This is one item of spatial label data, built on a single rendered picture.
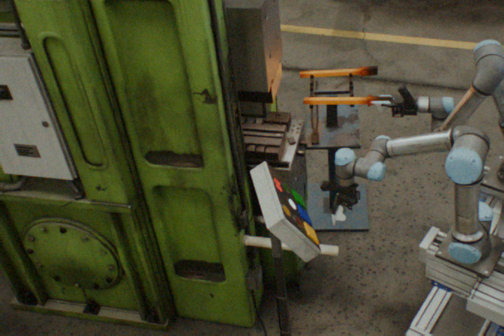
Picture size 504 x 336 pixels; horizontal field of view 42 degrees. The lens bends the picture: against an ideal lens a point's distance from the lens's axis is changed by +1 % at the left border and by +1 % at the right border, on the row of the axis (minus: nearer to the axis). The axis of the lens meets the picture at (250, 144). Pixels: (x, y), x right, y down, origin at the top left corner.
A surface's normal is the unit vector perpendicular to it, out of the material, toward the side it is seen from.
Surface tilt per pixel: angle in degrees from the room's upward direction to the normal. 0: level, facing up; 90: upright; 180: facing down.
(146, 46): 89
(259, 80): 90
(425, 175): 0
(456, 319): 0
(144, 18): 89
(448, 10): 0
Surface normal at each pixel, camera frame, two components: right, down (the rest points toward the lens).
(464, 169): -0.48, 0.49
